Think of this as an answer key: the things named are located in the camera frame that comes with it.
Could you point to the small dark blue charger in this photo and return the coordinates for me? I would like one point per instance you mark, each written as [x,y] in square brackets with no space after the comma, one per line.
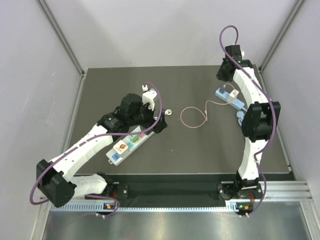
[223,88]

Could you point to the light blue power strip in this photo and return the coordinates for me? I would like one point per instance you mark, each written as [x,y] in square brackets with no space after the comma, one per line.
[237,104]

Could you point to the light green plug adapter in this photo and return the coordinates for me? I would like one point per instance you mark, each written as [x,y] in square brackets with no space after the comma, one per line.
[134,137]

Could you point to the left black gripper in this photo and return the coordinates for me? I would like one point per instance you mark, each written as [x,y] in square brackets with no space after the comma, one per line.
[161,124]

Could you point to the white multicolour power strip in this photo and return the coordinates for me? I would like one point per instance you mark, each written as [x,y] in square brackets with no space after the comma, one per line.
[132,147]

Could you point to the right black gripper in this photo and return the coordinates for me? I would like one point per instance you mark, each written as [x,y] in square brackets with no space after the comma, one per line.
[219,76]

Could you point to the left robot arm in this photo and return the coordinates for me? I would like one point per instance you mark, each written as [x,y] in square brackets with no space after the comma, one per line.
[56,178]

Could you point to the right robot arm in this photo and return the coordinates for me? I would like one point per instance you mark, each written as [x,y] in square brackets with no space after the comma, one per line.
[260,120]

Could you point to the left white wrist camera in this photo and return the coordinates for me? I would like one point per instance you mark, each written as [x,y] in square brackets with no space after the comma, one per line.
[149,96]

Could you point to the white cube plug adapter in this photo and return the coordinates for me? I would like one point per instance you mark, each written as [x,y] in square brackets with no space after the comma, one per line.
[121,148]

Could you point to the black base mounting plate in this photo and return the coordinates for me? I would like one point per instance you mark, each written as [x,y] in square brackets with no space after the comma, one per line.
[215,186]

